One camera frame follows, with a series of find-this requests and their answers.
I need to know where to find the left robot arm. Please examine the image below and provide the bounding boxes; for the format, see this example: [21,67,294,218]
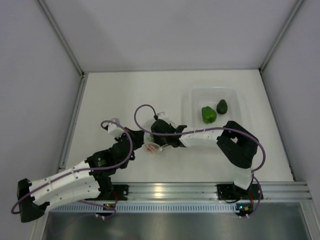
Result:
[17,129,145,223]

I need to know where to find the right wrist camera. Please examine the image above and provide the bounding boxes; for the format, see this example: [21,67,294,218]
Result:
[153,111,170,122]

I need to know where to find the fake green bell pepper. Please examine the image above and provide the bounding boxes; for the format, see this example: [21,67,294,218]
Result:
[201,106,217,124]

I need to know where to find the fake dark green vegetable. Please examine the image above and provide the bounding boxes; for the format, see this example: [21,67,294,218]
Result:
[216,99,228,115]

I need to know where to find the aluminium mounting rail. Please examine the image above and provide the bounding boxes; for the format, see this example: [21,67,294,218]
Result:
[38,181,312,202]

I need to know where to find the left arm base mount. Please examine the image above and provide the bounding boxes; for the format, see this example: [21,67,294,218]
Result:
[108,184,129,201]

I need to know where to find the fake red cherry tomatoes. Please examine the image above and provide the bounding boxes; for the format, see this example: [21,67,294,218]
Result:
[145,144,159,153]

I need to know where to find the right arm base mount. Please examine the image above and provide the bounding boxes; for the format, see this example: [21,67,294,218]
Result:
[217,183,261,201]

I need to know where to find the clear plastic basket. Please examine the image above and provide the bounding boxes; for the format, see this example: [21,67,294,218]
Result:
[180,86,247,151]

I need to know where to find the slotted cable duct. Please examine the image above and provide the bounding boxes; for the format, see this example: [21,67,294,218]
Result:
[51,202,252,214]

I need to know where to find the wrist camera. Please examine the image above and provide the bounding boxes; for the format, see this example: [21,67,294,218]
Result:
[104,118,124,138]
[153,111,170,122]

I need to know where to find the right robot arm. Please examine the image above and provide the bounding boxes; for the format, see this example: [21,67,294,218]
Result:
[150,119,259,199]

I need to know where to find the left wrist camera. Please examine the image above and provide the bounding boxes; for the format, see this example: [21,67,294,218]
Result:
[104,118,124,138]

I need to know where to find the clear zip top bag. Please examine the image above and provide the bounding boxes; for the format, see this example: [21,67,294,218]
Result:
[143,118,179,154]

